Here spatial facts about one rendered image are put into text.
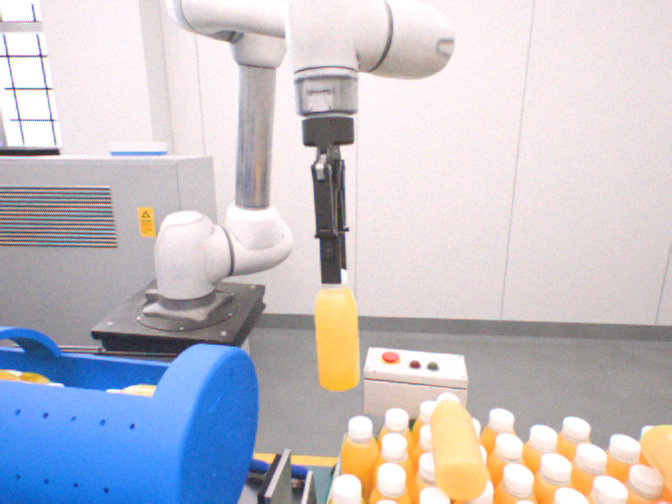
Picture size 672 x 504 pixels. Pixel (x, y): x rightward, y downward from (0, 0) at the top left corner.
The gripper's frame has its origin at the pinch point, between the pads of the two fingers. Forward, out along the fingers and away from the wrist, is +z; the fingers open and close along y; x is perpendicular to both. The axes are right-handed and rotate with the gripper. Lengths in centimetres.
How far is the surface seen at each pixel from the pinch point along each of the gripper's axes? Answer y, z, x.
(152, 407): 16.5, 16.5, -21.5
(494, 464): -1.8, 33.6, 24.0
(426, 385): -17.4, 29.0, 13.7
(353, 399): -179, 125, -29
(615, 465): -5, 34, 42
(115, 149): -138, -27, -139
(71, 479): 21.2, 24.3, -30.8
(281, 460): 4.5, 31.7, -8.9
